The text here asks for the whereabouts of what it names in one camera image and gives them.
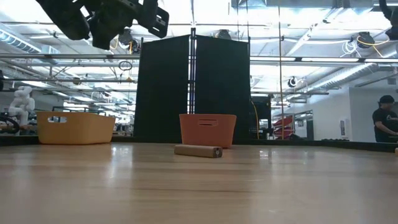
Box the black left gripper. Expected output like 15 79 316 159
35 0 170 51

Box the yellow plastic bin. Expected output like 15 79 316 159
36 111 116 146

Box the black folding partition screen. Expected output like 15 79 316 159
133 27 252 144

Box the white humanoid robot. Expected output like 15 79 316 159
7 85 36 126

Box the orange plastic bin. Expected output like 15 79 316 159
178 113 238 149

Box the black cabinet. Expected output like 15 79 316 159
250 95 272 140

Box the thin vertical metal pole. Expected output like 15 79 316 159
277 6 285 140

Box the red shelf rack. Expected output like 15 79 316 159
272 115 295 140

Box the person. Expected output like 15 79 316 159
372 95 398 143

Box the hanging black cable loop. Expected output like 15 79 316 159
118 60 134 72

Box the black table frame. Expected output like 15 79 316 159
0 134 398 153

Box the yellow extension cord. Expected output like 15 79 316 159
251 99 261 139

